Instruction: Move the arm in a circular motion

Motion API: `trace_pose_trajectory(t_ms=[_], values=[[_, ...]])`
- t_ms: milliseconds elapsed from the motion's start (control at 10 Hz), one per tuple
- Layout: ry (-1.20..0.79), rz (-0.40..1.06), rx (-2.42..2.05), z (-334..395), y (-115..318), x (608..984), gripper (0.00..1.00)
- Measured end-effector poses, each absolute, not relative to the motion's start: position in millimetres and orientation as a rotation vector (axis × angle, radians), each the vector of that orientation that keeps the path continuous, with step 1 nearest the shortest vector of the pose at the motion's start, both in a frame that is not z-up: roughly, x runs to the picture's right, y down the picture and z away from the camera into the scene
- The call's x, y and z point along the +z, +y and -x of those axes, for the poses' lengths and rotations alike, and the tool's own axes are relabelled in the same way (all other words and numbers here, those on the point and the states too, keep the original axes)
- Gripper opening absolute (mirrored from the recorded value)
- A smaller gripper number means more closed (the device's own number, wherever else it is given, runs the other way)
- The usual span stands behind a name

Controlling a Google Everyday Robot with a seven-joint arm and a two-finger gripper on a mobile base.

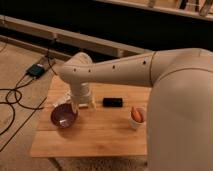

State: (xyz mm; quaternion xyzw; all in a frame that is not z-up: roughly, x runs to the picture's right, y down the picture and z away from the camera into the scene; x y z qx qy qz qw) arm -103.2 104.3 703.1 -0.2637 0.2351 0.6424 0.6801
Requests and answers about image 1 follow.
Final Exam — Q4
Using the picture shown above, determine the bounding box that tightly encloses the wooden table board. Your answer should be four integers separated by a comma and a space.
30, 76, 150, 157

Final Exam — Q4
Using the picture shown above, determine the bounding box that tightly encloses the purple bowl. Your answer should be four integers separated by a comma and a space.
51, 103, 78, 128

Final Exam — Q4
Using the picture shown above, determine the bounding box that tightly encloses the white cup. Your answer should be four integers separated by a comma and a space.
130, 107, 146, 130

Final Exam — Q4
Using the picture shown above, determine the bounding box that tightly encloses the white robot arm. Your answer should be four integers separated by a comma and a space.
59, 48, 213, 171

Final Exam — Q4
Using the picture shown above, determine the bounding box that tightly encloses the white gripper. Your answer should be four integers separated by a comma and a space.
70, 83, 92, 107

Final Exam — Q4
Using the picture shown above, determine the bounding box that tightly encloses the black floor cable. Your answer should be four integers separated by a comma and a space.
0, 49, 58, 153

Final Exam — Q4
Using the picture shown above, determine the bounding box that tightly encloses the black rectangular block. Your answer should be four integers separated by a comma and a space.
103, 98, 123, 107

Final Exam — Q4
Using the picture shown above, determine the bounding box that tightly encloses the white baseboard ledge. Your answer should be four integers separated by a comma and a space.
0, 15, 149, 57

